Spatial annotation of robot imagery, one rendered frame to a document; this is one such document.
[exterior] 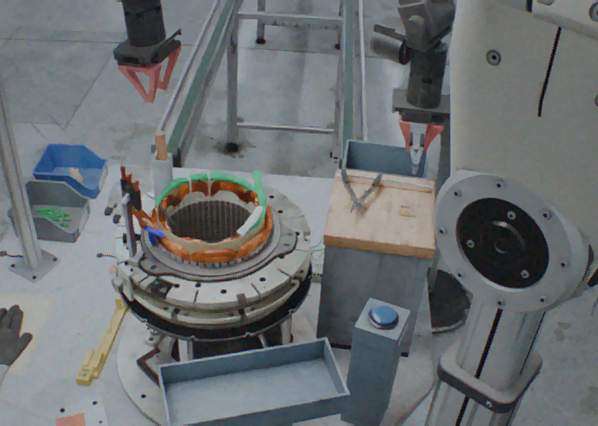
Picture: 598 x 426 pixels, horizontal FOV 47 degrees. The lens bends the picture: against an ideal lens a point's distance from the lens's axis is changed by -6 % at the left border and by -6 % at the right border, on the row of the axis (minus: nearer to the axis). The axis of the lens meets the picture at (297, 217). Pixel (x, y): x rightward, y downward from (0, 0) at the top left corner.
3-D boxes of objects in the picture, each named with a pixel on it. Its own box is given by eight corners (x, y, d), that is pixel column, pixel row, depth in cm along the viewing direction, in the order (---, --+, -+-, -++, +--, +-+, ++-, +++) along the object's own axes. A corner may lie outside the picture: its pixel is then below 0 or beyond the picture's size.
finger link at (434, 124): (396, 138, 126) (402, 91, 120) (436, 143, 125) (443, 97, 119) (395, 159, 120) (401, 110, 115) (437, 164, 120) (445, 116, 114)
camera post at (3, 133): (43, 263, 154) (-9, 22, 118) (34, 270, 152) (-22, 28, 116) (34, 258, 155) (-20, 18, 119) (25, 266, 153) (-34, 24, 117)
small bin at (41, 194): (93, 208, 170) (89, 183, 165) (76, 245, 159) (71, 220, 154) (32, 203, 170) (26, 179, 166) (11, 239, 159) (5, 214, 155)
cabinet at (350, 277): (326, 278, 155) (335, 179, 138) (411, 289, 153) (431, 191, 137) (313, 345, 140) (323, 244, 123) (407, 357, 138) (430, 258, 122)
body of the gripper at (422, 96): (391, 97, 121) (396, 58, 116) (450, 104, 120) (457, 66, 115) (390, 116, 116) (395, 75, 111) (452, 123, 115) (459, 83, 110)
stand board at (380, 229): (335, 178, 139) (336, 168, 137) (432, 191, 137) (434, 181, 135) (322, 245, 123) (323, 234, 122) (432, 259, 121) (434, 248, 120)
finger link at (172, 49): (128, 102, 109) (118, 48, 103) (151, 80, 114) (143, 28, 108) (166, 107, 107) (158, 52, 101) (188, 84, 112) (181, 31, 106)
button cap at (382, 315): (367, 321, 110) (367, 317, 110) (375, 305, 113) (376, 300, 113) (391, 329, 109) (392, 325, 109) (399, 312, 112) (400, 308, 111)
